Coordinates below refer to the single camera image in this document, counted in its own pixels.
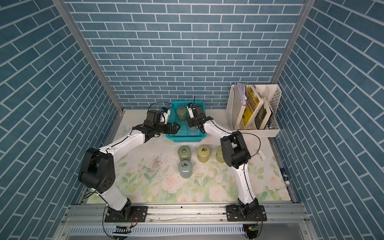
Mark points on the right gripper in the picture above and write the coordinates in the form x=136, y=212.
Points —
x=190, y=122

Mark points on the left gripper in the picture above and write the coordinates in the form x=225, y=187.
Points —
x=174, y=130

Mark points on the yellow green tea canister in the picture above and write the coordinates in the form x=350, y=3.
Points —
x=184, y=153

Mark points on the olive green tea canister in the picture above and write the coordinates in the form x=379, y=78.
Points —
x=204, y=153

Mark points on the grey blue tea canister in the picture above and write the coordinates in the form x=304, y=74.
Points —
x=185, y=169

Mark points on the light olive tea canister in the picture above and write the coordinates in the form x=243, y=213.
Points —
x=219, y=155

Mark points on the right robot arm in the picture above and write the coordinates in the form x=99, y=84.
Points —
x=236, y=155

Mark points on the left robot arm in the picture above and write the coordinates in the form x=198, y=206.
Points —
x=98, y=167

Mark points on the teal plastic basket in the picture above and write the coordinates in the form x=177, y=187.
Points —
x=183, y=135

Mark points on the beige pressure file folder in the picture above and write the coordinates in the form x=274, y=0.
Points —
x=239, y=104

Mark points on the floral table mat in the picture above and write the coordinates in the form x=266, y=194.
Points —
x=149, y=174

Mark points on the white perforated file holder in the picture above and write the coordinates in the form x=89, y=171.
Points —
x=273, y=94

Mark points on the yellow book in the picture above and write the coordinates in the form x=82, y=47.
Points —
x=253, y=104

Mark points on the black book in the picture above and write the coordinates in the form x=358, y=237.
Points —
x=263, y=116

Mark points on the white small device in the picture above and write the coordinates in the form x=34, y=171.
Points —
x=261, y=155

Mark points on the blue marker pen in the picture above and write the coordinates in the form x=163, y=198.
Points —
x=285, y=176

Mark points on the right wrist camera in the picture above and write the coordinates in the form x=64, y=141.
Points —
x=190, y=110

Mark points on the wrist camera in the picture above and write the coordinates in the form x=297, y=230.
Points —
x=165, y=113
x=190, y=110

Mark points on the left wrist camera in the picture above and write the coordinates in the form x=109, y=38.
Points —
x=165, y=113

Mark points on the aluminium corner post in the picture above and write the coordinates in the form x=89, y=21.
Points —
x=76, y=32
x=305, y=11

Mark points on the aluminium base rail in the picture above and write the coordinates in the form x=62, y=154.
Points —
x=278, y=221

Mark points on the right aluminium corner post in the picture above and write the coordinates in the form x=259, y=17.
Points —
x=305, y=11

